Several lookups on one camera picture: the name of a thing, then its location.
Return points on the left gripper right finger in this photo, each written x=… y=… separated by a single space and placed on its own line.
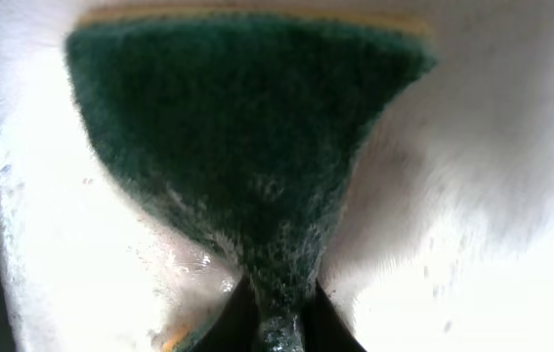
x=324 y=330

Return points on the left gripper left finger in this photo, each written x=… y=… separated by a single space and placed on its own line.
x=235 y=328

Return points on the green yellow sponge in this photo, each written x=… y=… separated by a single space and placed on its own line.
x=239 y=128

